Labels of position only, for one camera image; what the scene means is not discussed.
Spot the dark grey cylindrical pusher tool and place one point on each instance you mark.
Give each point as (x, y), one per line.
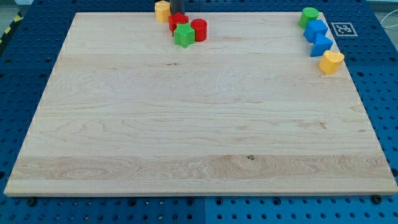
(177, 6)

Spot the red cylinder block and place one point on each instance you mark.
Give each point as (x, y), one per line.
(200, 27)

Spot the red star block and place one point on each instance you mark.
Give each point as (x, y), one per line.
(177, 18)

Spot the yellow hexagon block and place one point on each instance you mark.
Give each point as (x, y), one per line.
(162, 11)

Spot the green star block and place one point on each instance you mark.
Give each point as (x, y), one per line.
(184, 35)

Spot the light wooden board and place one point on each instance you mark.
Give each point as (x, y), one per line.
(126, 112)

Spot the green cylinder block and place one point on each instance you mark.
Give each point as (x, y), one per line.
(308, 14)

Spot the blue cube block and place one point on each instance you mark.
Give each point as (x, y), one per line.
(314, 28)

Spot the blue triangular block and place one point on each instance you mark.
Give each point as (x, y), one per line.
(320, 45)

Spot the yellow black hazard tape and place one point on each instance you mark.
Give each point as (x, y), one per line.
(10, 30)

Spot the yellow heart block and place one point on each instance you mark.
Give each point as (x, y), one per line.
(330, 62)

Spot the white fiducial marker tag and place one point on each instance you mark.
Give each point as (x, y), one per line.
(344, 29)

